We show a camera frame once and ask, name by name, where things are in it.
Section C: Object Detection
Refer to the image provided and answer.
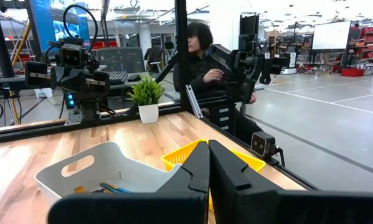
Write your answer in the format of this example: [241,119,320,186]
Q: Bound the person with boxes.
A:
[172,21,265,147]

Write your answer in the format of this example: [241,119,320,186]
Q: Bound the red storage rack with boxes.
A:
[349,26,373,67]

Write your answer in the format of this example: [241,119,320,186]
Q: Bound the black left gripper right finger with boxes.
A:
[208,139,373,224]

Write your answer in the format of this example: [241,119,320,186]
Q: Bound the white display screen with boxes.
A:
[311,19,352,52]

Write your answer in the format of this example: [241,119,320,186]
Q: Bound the light grey plastic bin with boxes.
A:
[34,141,182,208]

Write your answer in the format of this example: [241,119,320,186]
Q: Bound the silver aluminium bracket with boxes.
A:
[185,83,204,120]

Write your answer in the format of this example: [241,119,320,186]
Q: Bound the red storage box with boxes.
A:
[341,67,366,78]

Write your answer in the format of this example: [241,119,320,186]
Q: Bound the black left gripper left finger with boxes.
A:
[47,141,210,224]

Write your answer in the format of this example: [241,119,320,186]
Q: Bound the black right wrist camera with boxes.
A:
[59,43,88,68]

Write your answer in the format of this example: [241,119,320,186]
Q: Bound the black aluminium rig frame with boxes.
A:
[0,0,319,191]

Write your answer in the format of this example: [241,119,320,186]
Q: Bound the black monitor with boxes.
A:
[238,13,261,44]

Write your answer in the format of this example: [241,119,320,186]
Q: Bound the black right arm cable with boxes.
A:
[62,3,99,54]

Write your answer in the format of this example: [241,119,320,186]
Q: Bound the black drawer cabinet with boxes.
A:
[209,103,237,135]

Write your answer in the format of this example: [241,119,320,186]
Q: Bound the black keyboard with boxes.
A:
[106,70,130,85]

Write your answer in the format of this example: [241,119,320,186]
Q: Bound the thin blue paintbrush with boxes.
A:
[99,182,133,195]

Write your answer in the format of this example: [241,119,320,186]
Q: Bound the blue lit monitor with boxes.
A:
[28,0,91,54]

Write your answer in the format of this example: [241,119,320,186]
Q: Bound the black table-level camera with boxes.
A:
[250,131,282,162]

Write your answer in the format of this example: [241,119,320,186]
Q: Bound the yellow slotted plastic basket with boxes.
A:
[161,138,267,213]

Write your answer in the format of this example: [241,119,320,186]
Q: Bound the black computer mouse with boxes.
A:
[126,73,143,83]

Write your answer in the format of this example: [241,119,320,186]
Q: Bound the artificial plant in white pot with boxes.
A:
[126,73,166,125]

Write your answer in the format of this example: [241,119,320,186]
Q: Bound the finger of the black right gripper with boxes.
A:
[74,68,92,94]
[57,67,76,94]

